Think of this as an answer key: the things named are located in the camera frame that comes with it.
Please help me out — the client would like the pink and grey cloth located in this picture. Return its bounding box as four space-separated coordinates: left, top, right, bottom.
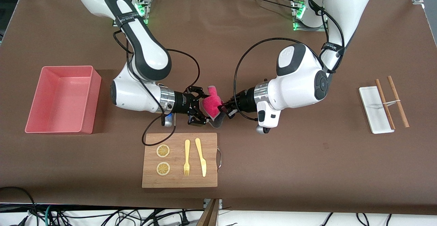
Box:
201 85 227 128

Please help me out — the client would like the yellow plastic fork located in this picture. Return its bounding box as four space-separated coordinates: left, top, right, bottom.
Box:
183 139 191 176

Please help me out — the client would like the yellow plastic knife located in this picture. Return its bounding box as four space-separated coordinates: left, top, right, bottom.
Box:
195 138 207 178

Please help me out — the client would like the wooden cutting board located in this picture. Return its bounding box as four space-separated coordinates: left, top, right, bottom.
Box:
142 133 218 188

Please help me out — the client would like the brown wooden plank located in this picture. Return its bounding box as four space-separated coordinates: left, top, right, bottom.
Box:
196 199 221 226

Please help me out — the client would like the pink plastic bin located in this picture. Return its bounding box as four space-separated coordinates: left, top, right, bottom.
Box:
25 66 102 134

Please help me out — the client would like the white rectangular tray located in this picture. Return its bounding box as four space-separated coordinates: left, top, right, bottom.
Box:
358 86 395 134

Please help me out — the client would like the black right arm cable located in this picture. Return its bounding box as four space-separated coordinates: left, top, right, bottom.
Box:
113 31 201 147

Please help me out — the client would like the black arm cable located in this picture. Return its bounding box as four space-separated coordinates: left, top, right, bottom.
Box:
113 31 201 147
234 37 345 121

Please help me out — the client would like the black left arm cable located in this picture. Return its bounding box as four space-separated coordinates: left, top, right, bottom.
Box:
234 37 345 121

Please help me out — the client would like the small silver metal bracket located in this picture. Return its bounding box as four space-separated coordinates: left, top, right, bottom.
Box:
203 199 223 209

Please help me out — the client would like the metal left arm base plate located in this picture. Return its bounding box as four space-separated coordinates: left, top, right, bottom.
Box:
291 0 329 32

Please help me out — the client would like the teal floor cable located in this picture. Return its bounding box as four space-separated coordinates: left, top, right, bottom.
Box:
45 205 55 226

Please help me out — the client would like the black looped floor cable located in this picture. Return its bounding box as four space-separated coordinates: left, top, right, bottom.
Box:
0 186 37 226

